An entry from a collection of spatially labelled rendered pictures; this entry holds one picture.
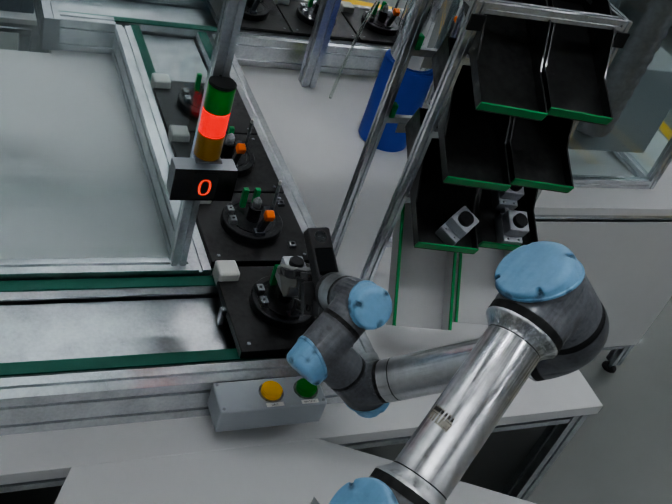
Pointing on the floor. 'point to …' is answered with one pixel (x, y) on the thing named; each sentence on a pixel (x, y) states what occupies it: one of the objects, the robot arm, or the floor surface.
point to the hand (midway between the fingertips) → (294, 265)
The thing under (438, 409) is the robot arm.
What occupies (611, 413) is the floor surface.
